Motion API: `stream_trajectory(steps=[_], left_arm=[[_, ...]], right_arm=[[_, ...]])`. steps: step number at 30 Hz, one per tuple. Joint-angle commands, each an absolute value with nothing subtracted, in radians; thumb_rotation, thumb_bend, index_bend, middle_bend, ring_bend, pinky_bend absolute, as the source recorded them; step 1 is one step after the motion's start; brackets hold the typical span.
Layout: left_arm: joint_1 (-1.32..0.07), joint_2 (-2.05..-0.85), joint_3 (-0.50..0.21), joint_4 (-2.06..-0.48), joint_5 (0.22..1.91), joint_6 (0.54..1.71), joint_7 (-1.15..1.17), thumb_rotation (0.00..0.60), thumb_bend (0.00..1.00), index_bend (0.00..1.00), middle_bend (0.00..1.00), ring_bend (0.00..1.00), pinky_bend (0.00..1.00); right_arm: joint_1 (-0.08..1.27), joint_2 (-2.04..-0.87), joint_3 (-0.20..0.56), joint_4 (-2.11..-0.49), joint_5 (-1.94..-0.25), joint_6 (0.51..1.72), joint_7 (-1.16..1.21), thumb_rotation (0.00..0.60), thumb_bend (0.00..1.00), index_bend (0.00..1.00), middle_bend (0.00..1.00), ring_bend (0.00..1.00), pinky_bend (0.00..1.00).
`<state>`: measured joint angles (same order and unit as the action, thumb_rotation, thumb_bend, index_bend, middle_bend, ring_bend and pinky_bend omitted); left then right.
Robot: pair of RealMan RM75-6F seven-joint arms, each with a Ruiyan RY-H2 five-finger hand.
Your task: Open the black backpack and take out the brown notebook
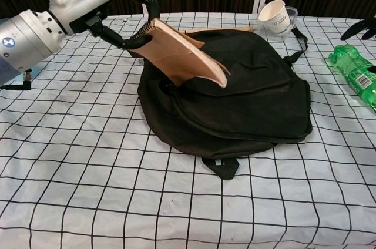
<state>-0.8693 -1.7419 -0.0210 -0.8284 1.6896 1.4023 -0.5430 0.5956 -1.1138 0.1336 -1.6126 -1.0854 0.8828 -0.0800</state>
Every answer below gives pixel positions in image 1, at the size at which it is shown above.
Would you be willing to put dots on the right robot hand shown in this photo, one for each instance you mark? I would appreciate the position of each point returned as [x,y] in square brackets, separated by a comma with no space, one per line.
[361,27]

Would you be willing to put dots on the brown kraft spiral notebook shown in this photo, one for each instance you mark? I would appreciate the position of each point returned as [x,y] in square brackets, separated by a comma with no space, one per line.
[182,55]

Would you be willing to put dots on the black backpack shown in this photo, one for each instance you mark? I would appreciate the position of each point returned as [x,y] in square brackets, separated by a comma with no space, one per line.
[249,108]

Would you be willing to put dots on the green plastic bottle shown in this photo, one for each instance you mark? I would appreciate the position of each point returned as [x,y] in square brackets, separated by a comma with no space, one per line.
[348,65]

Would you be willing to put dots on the small metal clip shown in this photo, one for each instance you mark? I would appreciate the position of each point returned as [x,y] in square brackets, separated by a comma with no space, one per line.
[125,21]

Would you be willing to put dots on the clear plastic container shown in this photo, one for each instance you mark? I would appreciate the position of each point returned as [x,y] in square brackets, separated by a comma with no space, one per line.
[292,12]

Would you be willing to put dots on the dark teal fabric item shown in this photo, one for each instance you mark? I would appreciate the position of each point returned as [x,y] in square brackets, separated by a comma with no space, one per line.
[5,20]

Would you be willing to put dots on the white paper cup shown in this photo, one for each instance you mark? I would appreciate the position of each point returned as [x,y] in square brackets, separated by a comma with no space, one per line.
[274,17]

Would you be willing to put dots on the light blue foam cube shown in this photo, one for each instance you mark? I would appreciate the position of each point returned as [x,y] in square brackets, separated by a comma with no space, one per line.
[33,72]

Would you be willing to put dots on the wooden stick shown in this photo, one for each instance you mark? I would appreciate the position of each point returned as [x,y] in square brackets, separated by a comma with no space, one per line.
[246,29]

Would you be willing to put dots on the white black-grid tablecloth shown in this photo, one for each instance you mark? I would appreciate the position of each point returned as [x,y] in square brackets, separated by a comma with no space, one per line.
[117,187]

